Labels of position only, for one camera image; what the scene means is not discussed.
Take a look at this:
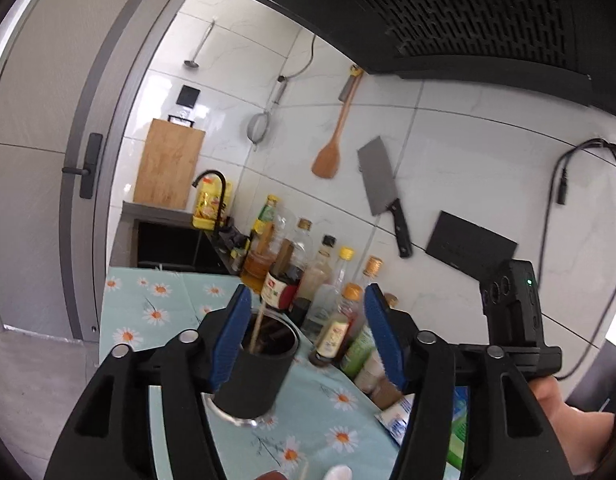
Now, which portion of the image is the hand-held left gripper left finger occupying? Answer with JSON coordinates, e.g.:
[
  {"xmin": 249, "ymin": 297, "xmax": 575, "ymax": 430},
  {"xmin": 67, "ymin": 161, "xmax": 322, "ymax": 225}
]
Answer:
[{"xmin": 43, "ymin": 285, "xmax": 252, "ymax": 480}]

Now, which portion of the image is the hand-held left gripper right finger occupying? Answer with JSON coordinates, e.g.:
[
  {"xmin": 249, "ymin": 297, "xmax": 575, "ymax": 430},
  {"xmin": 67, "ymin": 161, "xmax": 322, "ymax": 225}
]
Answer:
[{"xmin": 364, "ymin": 283, "xmax": 574, "ymax": 480}]

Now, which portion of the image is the wooden chopstick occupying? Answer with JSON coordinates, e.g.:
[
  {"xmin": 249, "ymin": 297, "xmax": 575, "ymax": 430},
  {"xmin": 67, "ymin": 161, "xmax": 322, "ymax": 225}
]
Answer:
[{"xmin": 249, "ymin": 304, "xmax": 265, "ymax": 353}]

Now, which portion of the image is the black utensil holder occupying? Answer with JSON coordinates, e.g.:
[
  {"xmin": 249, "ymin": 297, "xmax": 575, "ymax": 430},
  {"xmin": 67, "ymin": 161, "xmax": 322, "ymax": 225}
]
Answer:
[{"xmin": 203, "ymin": 307, "xmax": 301, "ymax": 428}]

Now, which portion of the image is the person's right hand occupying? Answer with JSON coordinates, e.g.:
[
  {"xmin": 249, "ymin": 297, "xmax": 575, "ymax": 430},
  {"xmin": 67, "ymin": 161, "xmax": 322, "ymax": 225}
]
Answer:
[{"xmin": 532, "ymin": 375, "xmax": 616, "ymax": 477}]

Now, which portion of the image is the green label bottle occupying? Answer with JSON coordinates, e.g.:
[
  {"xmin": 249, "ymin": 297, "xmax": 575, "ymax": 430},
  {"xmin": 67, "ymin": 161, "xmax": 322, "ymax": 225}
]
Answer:
[{"xmin": 338, "ymin": 295, "xmax": 396, "ymax": 381}]

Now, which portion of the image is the beige lid jar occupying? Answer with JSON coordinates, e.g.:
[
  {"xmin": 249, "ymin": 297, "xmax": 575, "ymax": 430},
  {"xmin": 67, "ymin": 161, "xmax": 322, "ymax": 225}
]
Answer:
[{"xmin": 355, "ymin": 350, "xmax": 389, "ymax": 393}]

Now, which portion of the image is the orange cap bottle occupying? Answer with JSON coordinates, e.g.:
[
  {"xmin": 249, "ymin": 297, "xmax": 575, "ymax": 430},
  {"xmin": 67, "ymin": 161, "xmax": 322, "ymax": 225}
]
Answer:
[{"xmin": 310, "ymin": 282, "xmax": 365, "ymax": 367}]

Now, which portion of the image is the brown lid jar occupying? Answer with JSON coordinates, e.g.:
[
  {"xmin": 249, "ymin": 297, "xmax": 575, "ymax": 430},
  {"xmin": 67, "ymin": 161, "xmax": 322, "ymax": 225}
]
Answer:
[{"xmin": 370, "ymin": 375, "xmax": 404, "ymax": 411}]

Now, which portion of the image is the red label soy sauce bottle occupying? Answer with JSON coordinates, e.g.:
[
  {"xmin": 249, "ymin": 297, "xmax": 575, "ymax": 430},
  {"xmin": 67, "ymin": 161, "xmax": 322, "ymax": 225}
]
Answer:
[{"xmin": 260, "ymin": 217, "xmax": 314, "ymax": 311}]

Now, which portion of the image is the clear plastic bottle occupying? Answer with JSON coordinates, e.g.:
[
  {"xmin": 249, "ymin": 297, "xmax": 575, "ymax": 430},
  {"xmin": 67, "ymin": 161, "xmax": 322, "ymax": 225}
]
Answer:
[{"xmin": 303, "ymin": 285, "xmax": 339, "ymax": 341}]

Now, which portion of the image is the gold cap clear bottle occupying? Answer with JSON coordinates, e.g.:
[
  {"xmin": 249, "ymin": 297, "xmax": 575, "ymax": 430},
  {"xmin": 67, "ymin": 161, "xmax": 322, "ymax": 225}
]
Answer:
[{"xmin": 358, "ymin": 256, "xmax": 384, "ymax": 291}]

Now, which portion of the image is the golden oil bottle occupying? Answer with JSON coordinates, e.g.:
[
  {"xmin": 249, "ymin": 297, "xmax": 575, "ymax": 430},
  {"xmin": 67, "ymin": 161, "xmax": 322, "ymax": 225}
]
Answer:
[{"xmin": 240, "ymin": 195, "xmax": 281, "ymax": 293}]

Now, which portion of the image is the white packet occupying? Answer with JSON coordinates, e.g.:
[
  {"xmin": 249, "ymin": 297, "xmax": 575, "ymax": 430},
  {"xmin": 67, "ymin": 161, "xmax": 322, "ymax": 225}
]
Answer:
[{"xmin": 375, "ymin": 394, "xmax": 416, "ymax": 447}]

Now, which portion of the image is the floral tablecloth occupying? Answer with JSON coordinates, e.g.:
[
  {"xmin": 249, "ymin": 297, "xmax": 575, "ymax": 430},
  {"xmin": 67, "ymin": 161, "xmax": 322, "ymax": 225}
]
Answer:
[{"xmin": 99, "ymin": 266, "xmax": 469, "ymax": 480}]

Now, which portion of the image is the yellow cap bottle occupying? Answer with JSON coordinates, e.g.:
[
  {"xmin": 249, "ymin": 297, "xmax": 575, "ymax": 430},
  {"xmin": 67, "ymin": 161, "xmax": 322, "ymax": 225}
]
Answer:
[{"xmin": 333, "ymin": 246, "xmax": 356, "ymax": 291}]

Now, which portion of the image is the black cap bottle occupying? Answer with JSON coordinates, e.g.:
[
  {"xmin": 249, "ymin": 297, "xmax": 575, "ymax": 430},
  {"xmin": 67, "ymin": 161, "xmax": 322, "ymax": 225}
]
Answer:
[{"xmin": 300, "ymin": 235, "xmax": 337, "ymax": 311}]

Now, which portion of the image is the dark dish rag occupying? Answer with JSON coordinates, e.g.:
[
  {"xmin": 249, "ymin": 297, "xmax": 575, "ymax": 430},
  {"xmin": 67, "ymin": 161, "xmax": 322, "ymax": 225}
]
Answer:
[{"xmin": 218, "ymin": 217, "xmax": 251, "ymax": 271}]

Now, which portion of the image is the black sink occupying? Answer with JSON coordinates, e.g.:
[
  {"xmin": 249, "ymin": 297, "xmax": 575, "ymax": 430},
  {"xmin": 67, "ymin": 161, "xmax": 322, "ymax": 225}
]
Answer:
[{"xmin": 122, "ymin": 201, "xmax": 239, "ymax": 275}]

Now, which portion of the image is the green packet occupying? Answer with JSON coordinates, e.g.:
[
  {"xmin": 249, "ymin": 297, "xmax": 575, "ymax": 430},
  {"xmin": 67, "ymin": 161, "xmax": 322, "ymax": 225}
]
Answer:
[{"xmin": 445, "ymin": 385, "xmax": 471, "ymax": 468}]

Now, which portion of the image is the yellow oil jug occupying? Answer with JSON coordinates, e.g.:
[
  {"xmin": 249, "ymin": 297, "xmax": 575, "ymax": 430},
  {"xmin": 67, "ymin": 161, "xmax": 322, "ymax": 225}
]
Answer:
[{"xmin": 191, "ymin": 180, "xmax": 234, "ymax": 231}]

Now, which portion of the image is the black faucet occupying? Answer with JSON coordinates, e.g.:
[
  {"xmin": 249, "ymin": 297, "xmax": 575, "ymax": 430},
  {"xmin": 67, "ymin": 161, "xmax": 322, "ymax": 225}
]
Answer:
[{"xmin": 194, "ymin": 170, "xmax": 229, "ymax": 241}]

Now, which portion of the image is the bamboo cutting board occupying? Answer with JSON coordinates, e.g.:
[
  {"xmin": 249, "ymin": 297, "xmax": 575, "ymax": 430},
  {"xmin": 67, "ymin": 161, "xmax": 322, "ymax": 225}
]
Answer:
[{"xmin": 133, "ymin": 115, "xmax": 206, "ymax": 211}]

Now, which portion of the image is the wooden spatula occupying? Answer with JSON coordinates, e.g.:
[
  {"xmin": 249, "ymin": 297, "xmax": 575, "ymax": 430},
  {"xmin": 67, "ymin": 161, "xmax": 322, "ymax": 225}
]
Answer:
[{"xmin": 311, "ymin": 72, "xmax": 363, "ymax": 179}]

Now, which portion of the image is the steel mesh strainer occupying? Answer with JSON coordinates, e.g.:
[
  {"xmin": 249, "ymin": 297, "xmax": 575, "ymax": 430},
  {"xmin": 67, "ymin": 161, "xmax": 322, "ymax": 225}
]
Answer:
[{"xmin": 247, "ymin": 76, "xmax": 289, "ymax": 151}]

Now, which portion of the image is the grey door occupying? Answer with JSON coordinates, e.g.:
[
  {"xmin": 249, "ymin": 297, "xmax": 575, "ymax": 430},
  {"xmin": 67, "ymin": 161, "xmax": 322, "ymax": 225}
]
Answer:
[{"xmin": 0, "ymin": 0, "xmax": 214, "ymax": 343}]

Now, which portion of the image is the steel ladle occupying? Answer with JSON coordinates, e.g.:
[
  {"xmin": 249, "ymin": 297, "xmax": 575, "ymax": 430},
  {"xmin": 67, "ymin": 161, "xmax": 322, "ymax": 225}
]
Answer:
[{"xmin": 183, "ymin": 19, "xmax": 216, "ymax": 69}]

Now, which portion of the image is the black range hood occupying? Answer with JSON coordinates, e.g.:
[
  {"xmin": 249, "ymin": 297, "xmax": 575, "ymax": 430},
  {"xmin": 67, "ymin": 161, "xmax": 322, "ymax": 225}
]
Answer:
[{"xmin": 234, "ymin": 0, "xmax": 616, "ymax": 123}]

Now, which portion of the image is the black wall panel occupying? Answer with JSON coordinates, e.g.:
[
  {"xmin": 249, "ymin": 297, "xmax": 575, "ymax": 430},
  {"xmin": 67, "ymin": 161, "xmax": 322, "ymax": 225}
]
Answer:
[{"xmin": 425, "ymin": 210, "xmax": 519, "ymax": 273}]

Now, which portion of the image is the black power cable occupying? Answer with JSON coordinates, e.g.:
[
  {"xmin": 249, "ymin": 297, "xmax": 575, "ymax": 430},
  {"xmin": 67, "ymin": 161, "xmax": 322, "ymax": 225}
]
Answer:
[{"xmin": 540, "ymin": 132, "xmax": 616, "ymax": 381}]

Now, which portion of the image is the black-handled cleaver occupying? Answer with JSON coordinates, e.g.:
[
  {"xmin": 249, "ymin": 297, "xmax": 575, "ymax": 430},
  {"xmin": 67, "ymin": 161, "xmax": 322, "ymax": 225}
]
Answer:
[{"xmin": 357, "ymin": 136, "xmax": 414, "ymax": 259}]

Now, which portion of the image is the black door lock handle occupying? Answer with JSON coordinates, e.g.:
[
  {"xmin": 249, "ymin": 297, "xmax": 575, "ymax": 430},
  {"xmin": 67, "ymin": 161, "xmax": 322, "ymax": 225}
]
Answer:
[{"xmin": 62, "ymin": 132, "xmax": 104, "ymax": 199}]

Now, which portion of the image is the thin grey wire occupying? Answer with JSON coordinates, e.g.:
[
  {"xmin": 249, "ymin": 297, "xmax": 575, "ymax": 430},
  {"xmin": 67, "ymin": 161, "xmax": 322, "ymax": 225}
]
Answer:
[{"xmin": 283, "ymin": 34, "xmax": 316, "ymax": 81}]

